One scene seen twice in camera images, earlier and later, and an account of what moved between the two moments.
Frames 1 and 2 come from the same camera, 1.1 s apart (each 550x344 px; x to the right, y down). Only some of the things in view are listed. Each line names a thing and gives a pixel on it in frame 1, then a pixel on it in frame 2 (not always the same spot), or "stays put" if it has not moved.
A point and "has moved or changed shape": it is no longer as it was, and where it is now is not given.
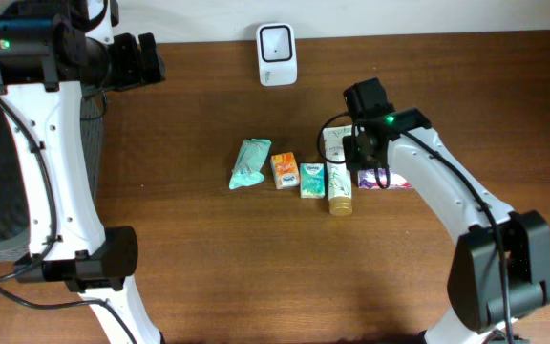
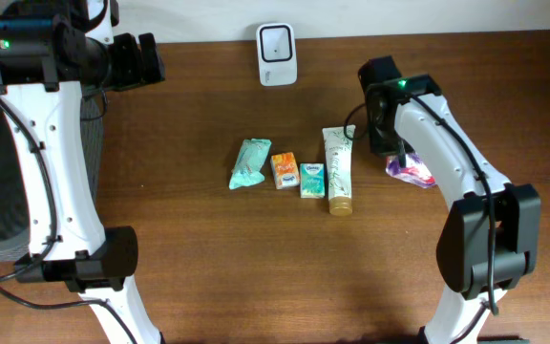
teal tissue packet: [312, 180] stays put
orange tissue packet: [285, 170] stays put
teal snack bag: [246, 169] stays put
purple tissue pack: [367, 179] has moved or changed shape
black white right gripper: [350, 154] → [377, 143]
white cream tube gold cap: [338, 176] stays put
